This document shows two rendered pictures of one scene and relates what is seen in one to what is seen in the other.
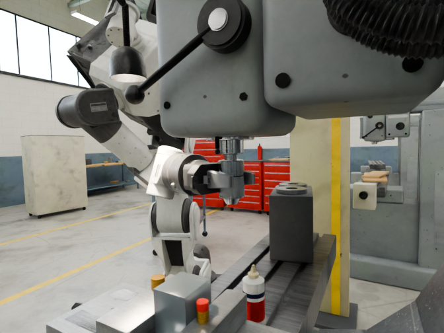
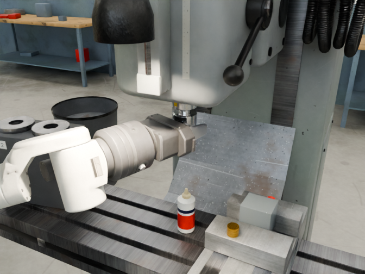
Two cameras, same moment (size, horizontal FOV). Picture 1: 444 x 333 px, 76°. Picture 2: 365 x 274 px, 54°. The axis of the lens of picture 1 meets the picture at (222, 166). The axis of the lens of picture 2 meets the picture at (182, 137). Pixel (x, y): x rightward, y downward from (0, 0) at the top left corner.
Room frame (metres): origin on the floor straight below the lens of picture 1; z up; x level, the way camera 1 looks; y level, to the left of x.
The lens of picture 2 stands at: (0.54, 0.63, 1.51)
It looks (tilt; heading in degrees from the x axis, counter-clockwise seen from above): 24 degrees down; 268
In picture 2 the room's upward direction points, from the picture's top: straight up
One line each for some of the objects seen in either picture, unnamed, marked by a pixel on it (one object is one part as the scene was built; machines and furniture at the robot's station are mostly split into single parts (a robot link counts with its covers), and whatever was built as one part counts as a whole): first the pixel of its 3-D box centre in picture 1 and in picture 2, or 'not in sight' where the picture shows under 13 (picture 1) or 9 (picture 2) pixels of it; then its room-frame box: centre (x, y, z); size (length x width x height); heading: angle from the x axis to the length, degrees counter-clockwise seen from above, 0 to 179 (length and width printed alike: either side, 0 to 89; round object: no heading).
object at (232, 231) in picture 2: (158, 282); (232, 230); (0.43, 0.10, 1.08); 0.02 x 0.02 x 0.02
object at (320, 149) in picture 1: (318, 163); not in sight; (2.12, -0.72, 1.15); 0.52 x 0.40 x 2.30; 62
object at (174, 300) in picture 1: (183, 304); (258, 215); (0.38, 0.06, 1.08); 0.06 x 0.05 x 0.06; 150
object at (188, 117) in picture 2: (230, 162); (184, 114); (0.52, -0.02, 1.26); 0.05 x 0.05 x 0.01
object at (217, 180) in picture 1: (217, 180); (195, 133); (0.50, 0.01, 1.23); 0.06 x 0.02 x 0.03; 41
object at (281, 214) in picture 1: (292, 217); (39, 159); (0.89, -0.22, 1.07); 0.22 x 0.12 x 0.20; 164
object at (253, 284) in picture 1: (254, 293); (186, 209); (0.51, -0.05, 1.02); 0.04 x 0.04 x 0.11
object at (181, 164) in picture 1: (201, 176); (147, 142); (0.59, 0.04, 1.23); 0.13 x 0.12 x 0.10; 131
